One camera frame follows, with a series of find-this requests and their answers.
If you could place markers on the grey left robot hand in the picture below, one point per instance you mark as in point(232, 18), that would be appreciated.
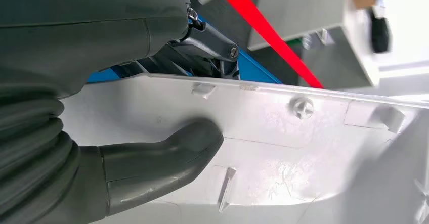
point(83, 41)

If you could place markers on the blue metal shelf rack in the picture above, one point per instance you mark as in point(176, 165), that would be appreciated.
point(254, 71)

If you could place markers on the red barrier belt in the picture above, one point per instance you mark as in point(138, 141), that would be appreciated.
point(264, 28)

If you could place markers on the white table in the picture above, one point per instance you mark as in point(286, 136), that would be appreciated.
point(301, 8)

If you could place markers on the black rounded object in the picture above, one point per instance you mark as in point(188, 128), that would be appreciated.
point(380, 35)

